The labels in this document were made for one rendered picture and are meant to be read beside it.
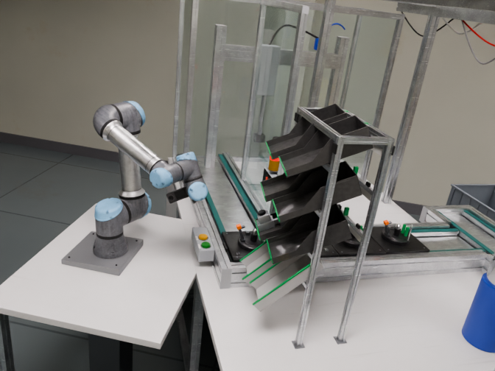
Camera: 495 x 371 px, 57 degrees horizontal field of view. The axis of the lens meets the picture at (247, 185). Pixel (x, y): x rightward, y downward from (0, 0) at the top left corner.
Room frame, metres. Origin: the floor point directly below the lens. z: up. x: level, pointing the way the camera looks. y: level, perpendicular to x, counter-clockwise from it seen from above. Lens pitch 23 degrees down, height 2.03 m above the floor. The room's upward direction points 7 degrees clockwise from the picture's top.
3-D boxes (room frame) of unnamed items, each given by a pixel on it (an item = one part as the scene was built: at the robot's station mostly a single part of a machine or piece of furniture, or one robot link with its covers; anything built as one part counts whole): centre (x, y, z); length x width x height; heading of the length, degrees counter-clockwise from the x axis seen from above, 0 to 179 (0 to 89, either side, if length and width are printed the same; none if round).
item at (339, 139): (1.49, -0.29, 1.26); 0.36 x 0.21 x 0.80; 18
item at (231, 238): (1.79, -0.06, 0.96); 0.24 x 0.24 x 0.02; 18
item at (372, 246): (1.95, -0.53, 1.01); 0.24 x 0.24 x 0.13; 18
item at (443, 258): (1.94, -0.52, 0.91); 1.24 x 0.33 x 0.10; 108
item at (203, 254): (1.81, 0.17, 0.93); 0.21 x 0.07 x 0.06; 18
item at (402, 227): (2.02, -0.77, 1.01); 0.24 x 0.24 x 0.13; 18
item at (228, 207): (2.09, 0.01, 0.91); 0.84 x 0.28 x 0.10; 18
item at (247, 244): (1.79, -0.06, 0.98); 0.14 x 0.14 x 0.02
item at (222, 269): (2.01, 0.17, 0.91); 0.89 x 0.06 x 0.11; 18
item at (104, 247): (1.73, 0.58, 0.94); 0.15 x 0.15 x 0.10
